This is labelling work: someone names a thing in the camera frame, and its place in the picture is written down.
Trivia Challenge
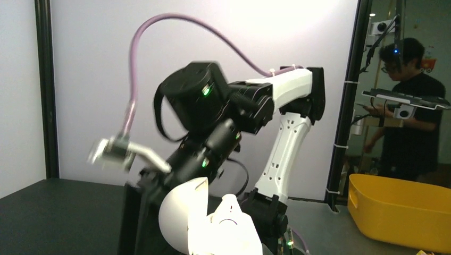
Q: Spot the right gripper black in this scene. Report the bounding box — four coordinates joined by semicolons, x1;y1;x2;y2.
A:
118;167;197;254

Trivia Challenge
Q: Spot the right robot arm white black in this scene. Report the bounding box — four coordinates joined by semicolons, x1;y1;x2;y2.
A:
117;62;325;254

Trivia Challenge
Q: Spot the yellow plastic bin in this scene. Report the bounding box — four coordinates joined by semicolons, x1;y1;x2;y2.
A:
347;174;450;253

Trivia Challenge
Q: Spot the person in black shirt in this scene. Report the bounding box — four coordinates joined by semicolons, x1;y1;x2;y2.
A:
363;38;446;181

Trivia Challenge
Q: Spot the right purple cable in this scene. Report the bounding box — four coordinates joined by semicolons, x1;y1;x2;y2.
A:
121;12;305;140

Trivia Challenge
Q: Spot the black frame post right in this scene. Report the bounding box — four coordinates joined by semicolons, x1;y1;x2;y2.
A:
324;1;372;211

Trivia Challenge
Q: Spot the black frame post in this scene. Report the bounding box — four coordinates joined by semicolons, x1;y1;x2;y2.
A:
35;0;60;179
324;1;372;211

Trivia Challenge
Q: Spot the black frame post left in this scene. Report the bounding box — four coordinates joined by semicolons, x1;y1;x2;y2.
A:
35;0;60;179

